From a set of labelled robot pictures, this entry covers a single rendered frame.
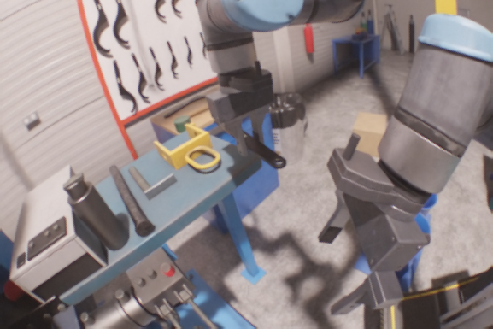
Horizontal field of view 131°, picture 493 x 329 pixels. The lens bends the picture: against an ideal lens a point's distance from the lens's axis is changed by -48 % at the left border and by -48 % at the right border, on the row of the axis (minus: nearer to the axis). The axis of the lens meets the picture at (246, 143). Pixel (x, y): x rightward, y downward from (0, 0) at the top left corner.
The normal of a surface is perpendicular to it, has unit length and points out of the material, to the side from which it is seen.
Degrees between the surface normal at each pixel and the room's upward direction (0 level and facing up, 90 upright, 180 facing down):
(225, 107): 90
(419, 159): 69
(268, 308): 0
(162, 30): 90
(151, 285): 0
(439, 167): 78
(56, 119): 90
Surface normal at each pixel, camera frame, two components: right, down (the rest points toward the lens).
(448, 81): -0.77, 0.11
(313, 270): -0.18, -0.83
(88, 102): 0.69, 0.26
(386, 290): 0.24, -0.86
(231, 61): 0.04, 0.53
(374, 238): -0.97, -0.25
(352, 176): -0.45, 0.31
